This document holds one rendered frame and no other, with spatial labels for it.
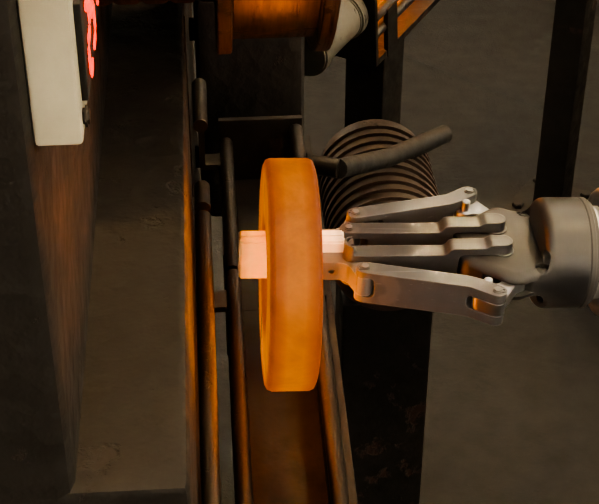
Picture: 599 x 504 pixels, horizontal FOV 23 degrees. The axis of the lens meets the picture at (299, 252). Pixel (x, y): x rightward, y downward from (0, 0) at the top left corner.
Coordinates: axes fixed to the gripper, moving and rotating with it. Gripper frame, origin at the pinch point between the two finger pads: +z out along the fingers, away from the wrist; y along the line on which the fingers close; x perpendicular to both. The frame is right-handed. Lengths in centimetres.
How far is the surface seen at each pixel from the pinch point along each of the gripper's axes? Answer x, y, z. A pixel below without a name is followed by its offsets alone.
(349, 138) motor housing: -27, 59, -12
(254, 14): 16.0, 3.2, 2.7
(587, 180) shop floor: -78, 128, -63
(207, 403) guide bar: -6.1, -7.9, 5.7
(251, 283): -14.5, 16.0, 1.6
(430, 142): -24, 53, -19
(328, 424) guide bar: -10.6, -5.2, -2.7
